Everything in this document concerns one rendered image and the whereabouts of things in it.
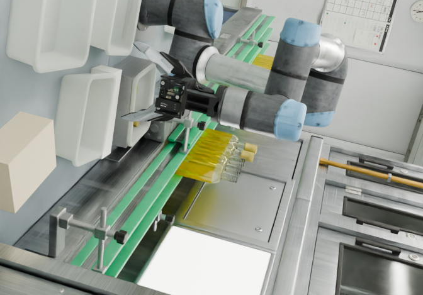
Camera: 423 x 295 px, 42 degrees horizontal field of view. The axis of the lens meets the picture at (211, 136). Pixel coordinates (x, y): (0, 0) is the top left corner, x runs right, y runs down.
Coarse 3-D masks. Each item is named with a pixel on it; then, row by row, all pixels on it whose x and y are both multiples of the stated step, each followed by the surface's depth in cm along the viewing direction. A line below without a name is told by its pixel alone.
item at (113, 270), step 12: (264, 48) 330; (180, 180) 180; (168, 192) 171; (156, 204) 164; (144, 216) 158; (156, 216) 160; (144, 228) 153; (132, 240) 148; (120, 252) 142; (132, 252) 144; (120, 264) 138
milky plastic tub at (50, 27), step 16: (16, 0) 101; (32, 0) 100; (48, 0) 114; (64, 0) 120; (80, 0) 119; (16, 16) 102; (32, 16) 101; (48, 16) 116; (64, 16) 120; (80, 16) 120; (16, 32) 102; (32, 32) 101; (48, 32) 118; (64, 32) 121; (80, 32) 121; (16, 48) 103; (32, 48) 102; (48, 48) 119; (64, 48) 122; (80, 48) 121; (32, 64) 102; (48, 64) 108; (64, 64) 113; (80, 64) 120
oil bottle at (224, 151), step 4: (196, 144) 190; (200, 144) 190; (204, 144) 191; (208, 144) 191; (212, 144) 192; (200, 148) 188; (204, 148) 188; (208, 148) 188; (212, 148) 189; (216, 148) 189; (220, 148) 190; (224, 148) 190; (216, 152) 187; (220, 152) 187; (224, 152) 188; (228, 152) 189; (228, 156) 188; (228, 160) 188
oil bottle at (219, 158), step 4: (192, 148) 186; (196, 148) 187; (192, 152) 184; (196, 152) 185; (200, 152) 185; (204, 152) 185; (208, 152) 186; (212, 152) 186; (196, 156) 183; (200, 156) 183; (204, 156) 183; (208, 156) 183; (212, 156) 184; (216, 156) 184; (220, 156) 185; (224, 156) 185; (212, 160) 182; (216, 160) 182; (220, 160) 182; (224, 160) 183; (224, 164) 182; (224, 168) 183
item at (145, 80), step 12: (144, 72) 158; (156, 72) 169; (132, 84) 154; (144, 84) 170; (132, 96) 155; (144, 96) 172; (132, 108) 156; (144, 108) 173; (132, 132) 169; (144, 132) 172; (132, 144) 163
